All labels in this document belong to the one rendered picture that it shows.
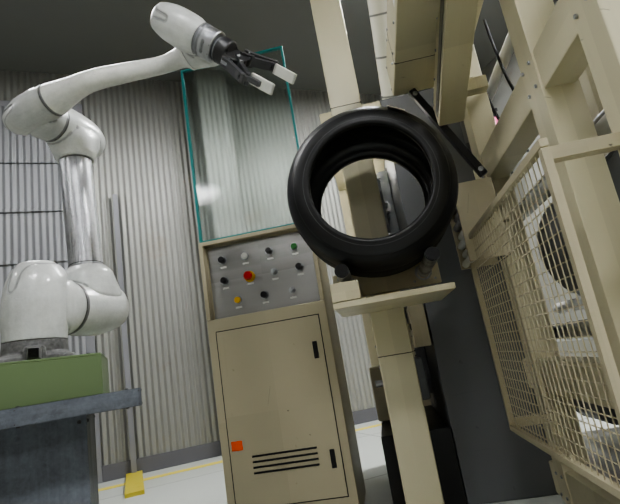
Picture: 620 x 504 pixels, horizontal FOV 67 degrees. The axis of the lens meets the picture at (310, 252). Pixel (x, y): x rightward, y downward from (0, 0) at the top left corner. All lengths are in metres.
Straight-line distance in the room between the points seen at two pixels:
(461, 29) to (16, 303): 1.49
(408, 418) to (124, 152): 3.81
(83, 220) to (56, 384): 0.59
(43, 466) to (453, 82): 1.65
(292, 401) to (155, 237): 2.80
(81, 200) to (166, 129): 3.40
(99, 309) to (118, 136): 3.55
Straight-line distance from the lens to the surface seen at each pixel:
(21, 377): 1.27
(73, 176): 1.71
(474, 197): 1.85
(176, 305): 4.42
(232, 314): 2.22
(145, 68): 1.62
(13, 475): 1.34
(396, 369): 1.80
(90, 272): 1.56
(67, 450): 1.32
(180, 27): 1.44
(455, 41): 1.70
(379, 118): 1.59
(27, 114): 1.68
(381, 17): 2.61
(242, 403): 2.15
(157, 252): 4.52
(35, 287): 1.40
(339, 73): 2.14
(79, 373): 1.25
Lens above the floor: 0.64
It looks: 13 degrees up
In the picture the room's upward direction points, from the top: 9 degrees counter-clockwise
